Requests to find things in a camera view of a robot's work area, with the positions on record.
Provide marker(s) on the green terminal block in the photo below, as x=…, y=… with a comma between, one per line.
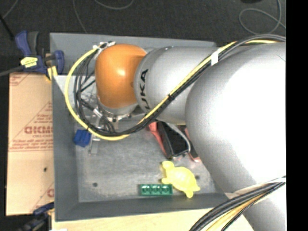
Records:
x=156, y=189

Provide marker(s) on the blue ribbed block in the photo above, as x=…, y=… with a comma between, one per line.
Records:
x=82, y=137

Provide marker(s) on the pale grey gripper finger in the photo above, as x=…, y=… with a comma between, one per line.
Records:
x=90, y=148
x=96, y=146

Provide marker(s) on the yellow toy turtle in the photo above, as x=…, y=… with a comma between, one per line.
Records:
x=180, y=177

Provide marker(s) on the brown cardboard board, red print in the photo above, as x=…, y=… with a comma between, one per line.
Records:
x=29, y=119

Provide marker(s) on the grey metal bin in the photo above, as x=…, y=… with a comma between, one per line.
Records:
x=120, y=162

